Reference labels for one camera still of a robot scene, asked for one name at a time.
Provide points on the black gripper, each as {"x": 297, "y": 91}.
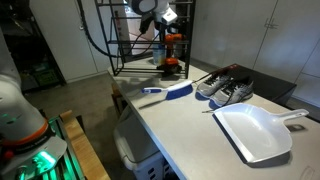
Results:
{"x": 160, "y": 26}

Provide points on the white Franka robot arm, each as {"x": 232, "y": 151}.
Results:
{"x": 16, "y": 110}

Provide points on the white wipes container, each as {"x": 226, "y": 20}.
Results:
{"x": 158, "y": 55}

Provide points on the black work gloves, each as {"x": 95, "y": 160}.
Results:
{"x": 170, "y": 68}

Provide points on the blue hand brush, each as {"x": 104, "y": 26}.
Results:
{"x": 180, "y": 90}

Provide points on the thin dark metal rod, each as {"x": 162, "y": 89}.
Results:
{"x": 151, "y": 104}

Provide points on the grey running sneaker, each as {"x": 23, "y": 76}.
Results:
{"x": 233, "y": 93}
{"x": 213, "y": 85}

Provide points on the brown wooden stool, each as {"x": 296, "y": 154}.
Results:
{"x": 117, "y": 98}

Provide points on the white cabinet doors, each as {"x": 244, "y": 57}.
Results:
{"x": 250, "y": 36}

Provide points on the white laundry basket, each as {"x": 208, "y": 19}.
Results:
{"x": 133, "y": 140}

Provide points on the black storage shelf unit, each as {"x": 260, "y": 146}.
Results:
{"x": 33, "y": 56}

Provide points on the white plastic dustpan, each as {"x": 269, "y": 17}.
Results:
{"x": 253, "y": 130}

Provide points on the wooden workbench top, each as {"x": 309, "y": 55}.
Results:
{"x": 83, "y": 146}

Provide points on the green-lit robot base mount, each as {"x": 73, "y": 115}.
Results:
{"x": 63, "y": 156}

